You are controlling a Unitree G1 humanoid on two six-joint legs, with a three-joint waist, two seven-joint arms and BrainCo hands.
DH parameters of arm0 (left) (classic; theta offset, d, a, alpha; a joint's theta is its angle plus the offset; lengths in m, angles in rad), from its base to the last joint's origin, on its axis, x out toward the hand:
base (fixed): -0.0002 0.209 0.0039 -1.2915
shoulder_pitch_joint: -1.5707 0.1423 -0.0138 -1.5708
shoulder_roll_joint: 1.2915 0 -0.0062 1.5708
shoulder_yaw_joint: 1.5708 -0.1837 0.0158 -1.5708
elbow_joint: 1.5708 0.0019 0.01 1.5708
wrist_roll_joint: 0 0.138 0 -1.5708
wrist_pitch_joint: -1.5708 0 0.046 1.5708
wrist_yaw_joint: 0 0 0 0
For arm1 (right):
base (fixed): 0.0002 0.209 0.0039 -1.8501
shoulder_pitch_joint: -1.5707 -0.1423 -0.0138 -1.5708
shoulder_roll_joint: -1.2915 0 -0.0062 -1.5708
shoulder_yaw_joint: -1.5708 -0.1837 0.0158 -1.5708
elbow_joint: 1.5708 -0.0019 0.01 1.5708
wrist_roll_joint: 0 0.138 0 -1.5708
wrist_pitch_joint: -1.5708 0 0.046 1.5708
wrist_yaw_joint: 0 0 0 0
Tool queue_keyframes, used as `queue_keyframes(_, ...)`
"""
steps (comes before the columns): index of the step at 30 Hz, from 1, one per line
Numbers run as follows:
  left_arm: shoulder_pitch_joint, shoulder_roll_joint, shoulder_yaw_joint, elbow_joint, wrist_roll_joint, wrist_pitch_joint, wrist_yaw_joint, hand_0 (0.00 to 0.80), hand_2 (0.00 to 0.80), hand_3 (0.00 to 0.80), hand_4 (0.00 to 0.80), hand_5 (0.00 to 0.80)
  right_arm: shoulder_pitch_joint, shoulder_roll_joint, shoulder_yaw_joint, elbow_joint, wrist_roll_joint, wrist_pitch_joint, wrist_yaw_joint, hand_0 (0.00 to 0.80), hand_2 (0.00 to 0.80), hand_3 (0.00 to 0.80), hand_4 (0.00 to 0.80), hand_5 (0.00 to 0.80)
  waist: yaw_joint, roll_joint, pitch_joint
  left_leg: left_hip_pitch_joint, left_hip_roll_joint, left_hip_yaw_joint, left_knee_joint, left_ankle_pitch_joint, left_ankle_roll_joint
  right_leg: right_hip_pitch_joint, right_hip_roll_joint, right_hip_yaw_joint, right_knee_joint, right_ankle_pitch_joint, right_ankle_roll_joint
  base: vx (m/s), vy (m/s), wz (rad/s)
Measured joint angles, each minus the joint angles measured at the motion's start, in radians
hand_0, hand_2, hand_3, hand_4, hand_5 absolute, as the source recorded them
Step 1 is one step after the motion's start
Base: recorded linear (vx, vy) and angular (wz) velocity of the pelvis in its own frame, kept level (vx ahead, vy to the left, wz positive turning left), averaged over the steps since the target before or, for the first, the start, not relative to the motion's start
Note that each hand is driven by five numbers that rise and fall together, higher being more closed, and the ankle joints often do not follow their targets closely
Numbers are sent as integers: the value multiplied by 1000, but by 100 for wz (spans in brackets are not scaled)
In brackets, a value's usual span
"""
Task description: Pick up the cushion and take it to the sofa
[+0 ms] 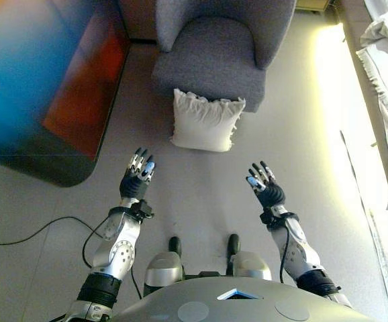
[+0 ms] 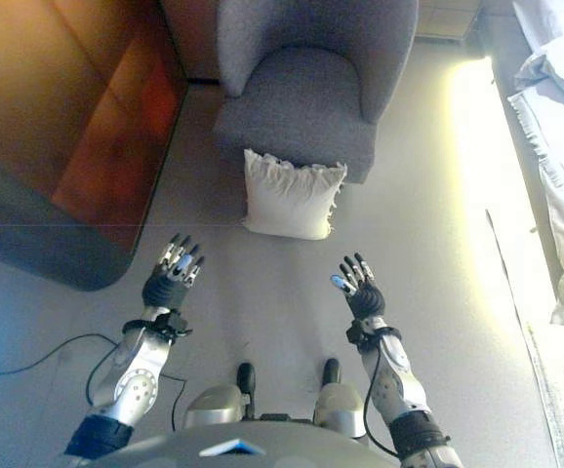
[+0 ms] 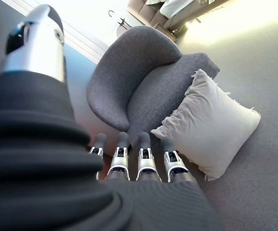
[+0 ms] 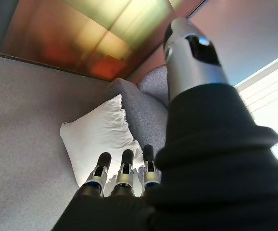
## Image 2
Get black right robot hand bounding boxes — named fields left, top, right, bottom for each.
left=329, top=252, right=388, bottom=323

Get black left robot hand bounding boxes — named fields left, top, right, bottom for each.
left=141, top=232, right=206, bottom=309

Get white fringed cushion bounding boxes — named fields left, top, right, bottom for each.
left=240, top=148, right=349, bottom=241

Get silver right robot leg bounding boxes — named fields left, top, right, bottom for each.
left=312, top=358, right=367, bottom=439

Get dark round object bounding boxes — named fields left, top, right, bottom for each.
left=183, top=362, right=258, bottom=431

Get dark rounded table top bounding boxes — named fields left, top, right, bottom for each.
left=0, top=145, right=135, bottom=293

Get silver robot torso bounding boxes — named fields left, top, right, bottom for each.
left=130, top=416, right=395, bottom=468

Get grey fabric armchair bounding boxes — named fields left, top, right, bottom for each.
left=212, top=0, right=420, bottom=185

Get brown wooden cabinet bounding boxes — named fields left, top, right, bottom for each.
left=0, top=0, right=190, bottom=254

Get white fringed throw blanket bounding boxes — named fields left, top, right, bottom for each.
left=506, top=92, right=564, bottom=206

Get beige nightstand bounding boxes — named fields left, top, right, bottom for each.
left=416, top=0, right=482, bottom=48

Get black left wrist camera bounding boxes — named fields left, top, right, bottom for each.
left=154, top=311, right=191, bottom=340

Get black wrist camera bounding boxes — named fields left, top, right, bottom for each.
left=345, top=321, right=377, bottom=350
left=154, top=311, right=191, bottom=340

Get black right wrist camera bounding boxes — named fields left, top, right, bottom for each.
left=345, top=321, right=377, bottom=350

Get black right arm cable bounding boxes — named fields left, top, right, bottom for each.
left=362, top=340, right=401, bottom=455

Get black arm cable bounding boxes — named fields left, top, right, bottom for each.
left=85, top=340, right=188, bottom=433
left=362, top=340, right=401, bottom=455

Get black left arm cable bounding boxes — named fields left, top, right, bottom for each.
left=85, top=340, right=188, bottom=433

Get black tether cable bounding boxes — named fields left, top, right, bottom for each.
left=0, top=332, right=120, bottom=376

